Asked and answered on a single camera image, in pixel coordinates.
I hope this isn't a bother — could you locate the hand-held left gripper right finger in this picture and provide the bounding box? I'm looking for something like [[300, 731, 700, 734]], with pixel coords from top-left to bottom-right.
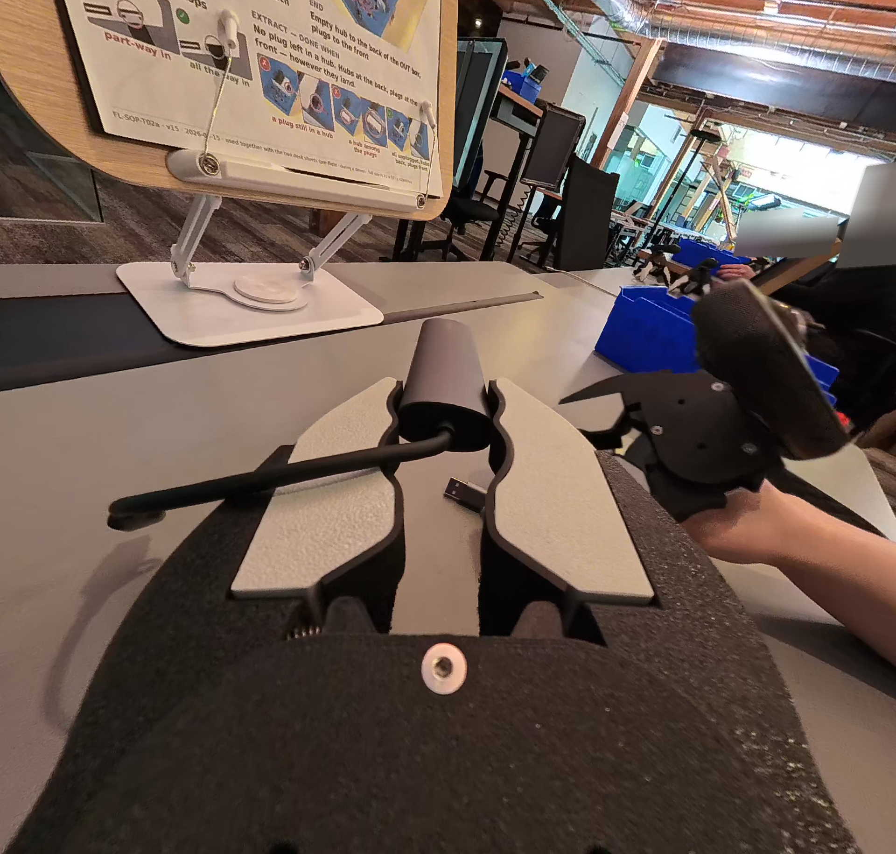
[[484, 376, 658, 604]]

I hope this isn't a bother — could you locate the black hub cable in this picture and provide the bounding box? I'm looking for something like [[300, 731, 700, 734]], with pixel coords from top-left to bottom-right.
[[107, 430, 457, 530]]

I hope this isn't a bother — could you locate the printed instruction sheet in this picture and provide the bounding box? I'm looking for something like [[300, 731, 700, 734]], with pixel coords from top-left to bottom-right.
[[48, 0, 447, 215]]

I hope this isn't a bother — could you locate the blue plastic bin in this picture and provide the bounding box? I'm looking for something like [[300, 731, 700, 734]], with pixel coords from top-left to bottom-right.
[[594, 284, 841, 408]]

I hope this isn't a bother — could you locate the black mesh swivel chair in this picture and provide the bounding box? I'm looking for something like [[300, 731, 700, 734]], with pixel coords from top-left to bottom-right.
[[436, 169, 503, 261]]

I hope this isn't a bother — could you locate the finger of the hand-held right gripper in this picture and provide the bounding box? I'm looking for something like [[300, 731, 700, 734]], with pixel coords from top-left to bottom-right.
[[559, 374, 644, 415], [578, 423, 636, 452]]

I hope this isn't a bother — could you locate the silver usb cable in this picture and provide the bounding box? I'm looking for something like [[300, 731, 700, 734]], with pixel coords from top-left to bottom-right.
[[441, 476, 489, 516]]

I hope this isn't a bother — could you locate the person's right forearm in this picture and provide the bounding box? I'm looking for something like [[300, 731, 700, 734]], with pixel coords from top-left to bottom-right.
[[769, 509, 896, 649]]

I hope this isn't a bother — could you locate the black coiled cord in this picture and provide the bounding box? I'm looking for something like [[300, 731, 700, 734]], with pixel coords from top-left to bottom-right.
[[499, 191, 531, 247]]

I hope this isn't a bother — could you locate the person's right hand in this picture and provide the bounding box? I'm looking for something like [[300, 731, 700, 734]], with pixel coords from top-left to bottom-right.
[[681, 481, 793, 565]]

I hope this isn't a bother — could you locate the black computer monitor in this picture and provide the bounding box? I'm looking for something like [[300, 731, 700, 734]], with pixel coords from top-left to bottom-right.
[[520, 102, 587, 194]]

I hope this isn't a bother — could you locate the wooden top standing desk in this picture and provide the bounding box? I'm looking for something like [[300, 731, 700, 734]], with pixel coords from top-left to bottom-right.
[[482, 82, 548, 261]]

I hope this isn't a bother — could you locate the black framed cabinet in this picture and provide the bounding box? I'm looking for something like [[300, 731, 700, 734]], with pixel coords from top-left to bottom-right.
[[452, 36, 510, 198]]

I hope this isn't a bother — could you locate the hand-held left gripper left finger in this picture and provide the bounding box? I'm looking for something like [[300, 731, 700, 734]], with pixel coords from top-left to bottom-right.
[[230, 376, 407, 624]]

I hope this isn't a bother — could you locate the thin white cable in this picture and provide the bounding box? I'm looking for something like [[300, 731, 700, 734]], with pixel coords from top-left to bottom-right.
[[552, 270, 622, 292]]

